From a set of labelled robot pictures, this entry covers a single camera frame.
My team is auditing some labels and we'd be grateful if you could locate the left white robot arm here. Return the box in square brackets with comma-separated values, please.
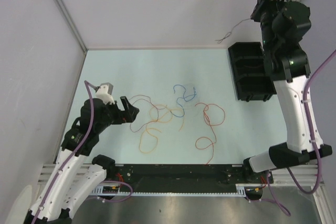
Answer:
[24, 97, 139, 223]

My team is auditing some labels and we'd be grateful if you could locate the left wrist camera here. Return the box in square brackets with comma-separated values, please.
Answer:
[95, 82, 115, 105]

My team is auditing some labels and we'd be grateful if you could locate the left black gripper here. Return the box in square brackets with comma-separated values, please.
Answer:
[96, 95, 139, 132]

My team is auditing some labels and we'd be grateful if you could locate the white slotted cable duct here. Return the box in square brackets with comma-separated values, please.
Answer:
[89, 185, 246, 197]

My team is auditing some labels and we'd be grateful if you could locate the maroon cable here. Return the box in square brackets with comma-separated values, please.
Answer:
[125, 94, 169, 133]

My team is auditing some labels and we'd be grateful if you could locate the dark brown cable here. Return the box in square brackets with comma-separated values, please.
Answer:
[215, 17, 254, 44]

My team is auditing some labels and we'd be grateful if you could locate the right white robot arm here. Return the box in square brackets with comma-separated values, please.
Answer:
[242, 0, 332, 183]

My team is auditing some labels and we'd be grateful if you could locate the purple cable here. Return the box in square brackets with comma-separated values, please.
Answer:
[31, 80, 133, 224]
[262, 0, 336, 217]

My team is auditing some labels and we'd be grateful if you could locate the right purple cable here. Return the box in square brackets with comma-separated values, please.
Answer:
[262, 0, 336, 217]

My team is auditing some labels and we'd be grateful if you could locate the right aluminium frame post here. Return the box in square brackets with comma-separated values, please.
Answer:
[269, 0, 318, 51]

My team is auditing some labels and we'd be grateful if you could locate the aluminium frame post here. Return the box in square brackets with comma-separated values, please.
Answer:
[53, 0, 88, 55]
[269, 0, 318, 51]

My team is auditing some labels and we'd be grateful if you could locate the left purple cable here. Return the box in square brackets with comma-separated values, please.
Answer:
[31, 80, 133, 224]

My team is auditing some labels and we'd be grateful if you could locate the blue cable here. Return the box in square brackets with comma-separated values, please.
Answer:
[170, 84, 197, 118]

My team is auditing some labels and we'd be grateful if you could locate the white translucent cable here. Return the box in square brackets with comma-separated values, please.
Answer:
[181, 84, 204, 117]

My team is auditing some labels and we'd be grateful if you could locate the black compartment bin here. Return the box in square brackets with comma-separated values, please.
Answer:
[228, 42, 276, 102]

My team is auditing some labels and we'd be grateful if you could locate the left aluminium frame post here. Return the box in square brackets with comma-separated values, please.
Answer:
[53, 0, 88, 55]

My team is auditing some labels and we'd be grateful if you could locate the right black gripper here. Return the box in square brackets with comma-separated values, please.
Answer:
[249, 0, 295, 52]

